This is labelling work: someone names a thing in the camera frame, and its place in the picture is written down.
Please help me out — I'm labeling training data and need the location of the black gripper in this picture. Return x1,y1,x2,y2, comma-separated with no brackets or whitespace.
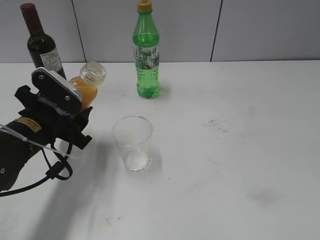
14,85,93,150

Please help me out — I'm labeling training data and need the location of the orange juice bottle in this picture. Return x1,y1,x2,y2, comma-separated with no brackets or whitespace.
69,61,106,112

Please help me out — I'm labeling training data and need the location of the transparent plastic cup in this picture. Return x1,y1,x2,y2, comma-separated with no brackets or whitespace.
111,115,153,172

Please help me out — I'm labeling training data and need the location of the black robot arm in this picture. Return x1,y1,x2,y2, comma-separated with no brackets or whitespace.
0,85,93,197

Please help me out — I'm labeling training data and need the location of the white zip tie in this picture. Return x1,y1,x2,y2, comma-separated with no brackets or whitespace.
0,124,79,160

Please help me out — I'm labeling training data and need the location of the dark red wine bottle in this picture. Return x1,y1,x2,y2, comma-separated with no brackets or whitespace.
20,3,66,78

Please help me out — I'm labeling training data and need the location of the green soda bottle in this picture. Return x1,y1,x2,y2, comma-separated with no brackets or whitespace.
132,0,161,99

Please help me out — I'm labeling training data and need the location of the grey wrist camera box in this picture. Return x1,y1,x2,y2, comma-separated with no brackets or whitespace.
31,67,83,115

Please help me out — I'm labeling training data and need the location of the black camera cable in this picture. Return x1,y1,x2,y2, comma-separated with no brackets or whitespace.
0,124,74,198

